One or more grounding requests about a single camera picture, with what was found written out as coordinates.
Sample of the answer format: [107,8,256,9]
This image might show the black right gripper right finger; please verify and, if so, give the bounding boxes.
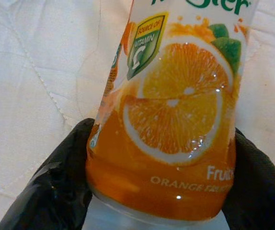
[220,127,275,230]

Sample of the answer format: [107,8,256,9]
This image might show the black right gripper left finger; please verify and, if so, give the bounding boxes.
[0,118,95,230]

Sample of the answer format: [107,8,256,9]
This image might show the orange juice plastic bottle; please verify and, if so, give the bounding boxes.
[82,0,258,230]

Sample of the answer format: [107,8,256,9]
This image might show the white quilted mattress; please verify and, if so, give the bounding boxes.
[0,0,275,230]

